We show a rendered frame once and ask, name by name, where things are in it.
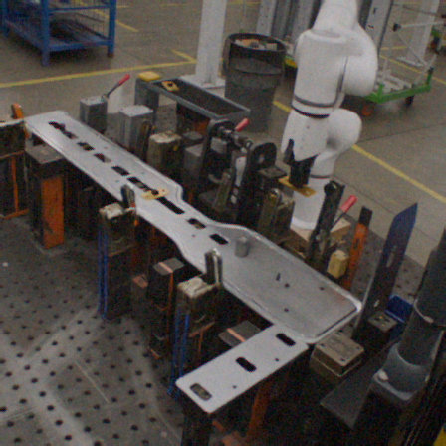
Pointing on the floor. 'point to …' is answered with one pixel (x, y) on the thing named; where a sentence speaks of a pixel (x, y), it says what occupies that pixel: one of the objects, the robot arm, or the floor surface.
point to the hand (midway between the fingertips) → (299, 175)
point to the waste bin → (253, 75)
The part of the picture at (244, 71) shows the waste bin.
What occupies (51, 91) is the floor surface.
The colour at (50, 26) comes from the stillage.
